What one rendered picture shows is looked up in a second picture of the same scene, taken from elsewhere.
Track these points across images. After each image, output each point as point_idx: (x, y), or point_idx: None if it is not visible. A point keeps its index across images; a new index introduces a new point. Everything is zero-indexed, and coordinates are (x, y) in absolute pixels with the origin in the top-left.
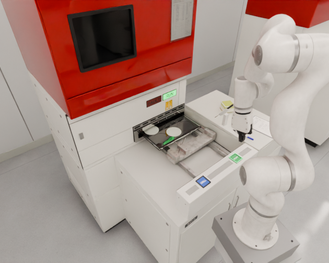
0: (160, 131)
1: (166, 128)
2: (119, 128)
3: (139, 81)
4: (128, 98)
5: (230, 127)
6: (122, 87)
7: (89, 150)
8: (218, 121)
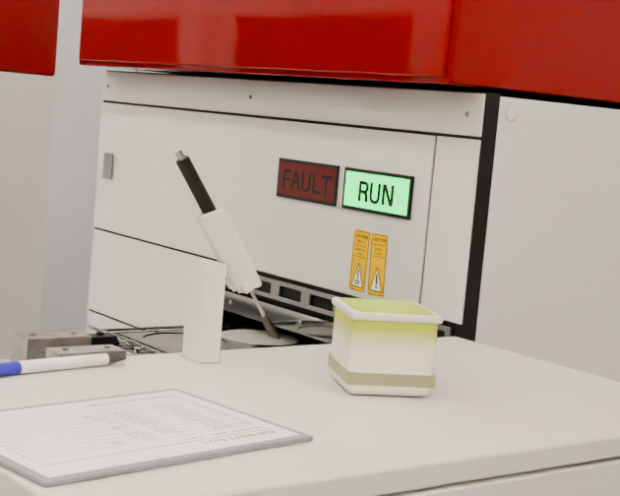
0: (245, 344)
1: None
2: (187, 225)
3: (228, 11)
4: (231, 102)
5: (166, 364)
6: (182, 10)
7: (110, 246)
8: (239, 354)
